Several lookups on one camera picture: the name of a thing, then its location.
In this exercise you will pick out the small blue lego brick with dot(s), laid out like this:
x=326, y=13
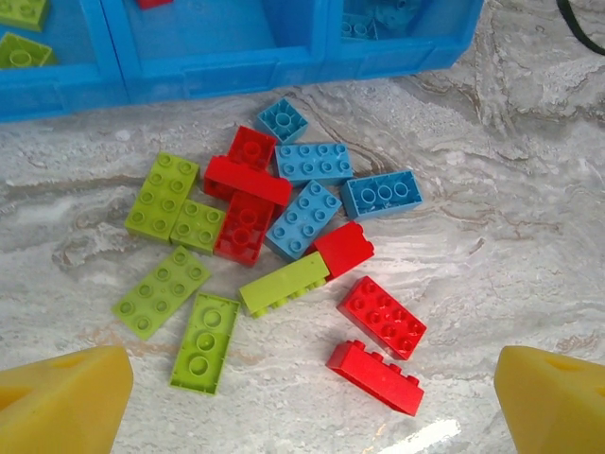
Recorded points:
x=282, y=120

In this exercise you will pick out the long red lego brick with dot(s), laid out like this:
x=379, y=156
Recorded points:
x=383, y=317
x=236, y=178
x=243, y=229
x=153, y=3
x=375, y=378

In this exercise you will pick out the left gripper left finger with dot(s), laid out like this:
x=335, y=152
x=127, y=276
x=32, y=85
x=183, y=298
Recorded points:
x=57, y=406

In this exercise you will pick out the long blue lego brick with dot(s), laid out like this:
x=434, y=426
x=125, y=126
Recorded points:
x=359, y=27
x=305, y=220
x=383, y=194
x=397, y=9
x=314, y=163

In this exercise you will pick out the small green lego brick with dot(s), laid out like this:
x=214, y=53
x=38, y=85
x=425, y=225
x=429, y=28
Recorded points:
x=198, y=227
x=23, y=53

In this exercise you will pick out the small red lego brick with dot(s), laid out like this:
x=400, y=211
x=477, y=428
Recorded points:
x=345, y=248
x=253, y=146

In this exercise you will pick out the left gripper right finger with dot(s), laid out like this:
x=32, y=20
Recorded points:
x=553, y=406

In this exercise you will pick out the long green lego brick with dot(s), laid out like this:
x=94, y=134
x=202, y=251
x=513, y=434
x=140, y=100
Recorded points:
x=205, y=343
x=160, y=291
x=23, y=9
x=160, y=198
x=283, y=284

